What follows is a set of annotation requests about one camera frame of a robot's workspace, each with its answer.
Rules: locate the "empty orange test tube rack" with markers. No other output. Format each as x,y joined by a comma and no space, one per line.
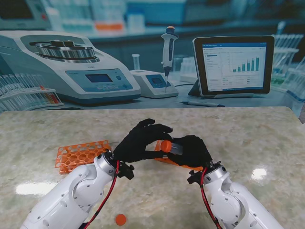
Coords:
78,155

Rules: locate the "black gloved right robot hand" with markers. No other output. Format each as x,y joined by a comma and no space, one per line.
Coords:
193,152

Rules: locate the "orange tube cap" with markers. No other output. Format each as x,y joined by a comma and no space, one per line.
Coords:
120,219
165,145

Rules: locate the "clear plastic test tube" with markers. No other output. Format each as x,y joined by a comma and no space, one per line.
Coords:
176,148

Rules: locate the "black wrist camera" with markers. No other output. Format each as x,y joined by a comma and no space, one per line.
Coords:
194,177
125,170

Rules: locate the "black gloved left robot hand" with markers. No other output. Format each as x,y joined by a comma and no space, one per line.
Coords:
138,145

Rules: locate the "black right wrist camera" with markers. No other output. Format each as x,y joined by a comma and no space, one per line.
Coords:
194,177

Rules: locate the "printed laboratory backdrop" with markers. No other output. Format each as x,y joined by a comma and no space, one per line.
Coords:
143,47

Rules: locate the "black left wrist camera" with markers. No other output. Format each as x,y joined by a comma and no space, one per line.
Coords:
125,170

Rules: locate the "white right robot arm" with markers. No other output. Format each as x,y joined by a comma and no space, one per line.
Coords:
236,202

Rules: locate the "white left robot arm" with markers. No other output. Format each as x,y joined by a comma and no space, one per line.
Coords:
74,193

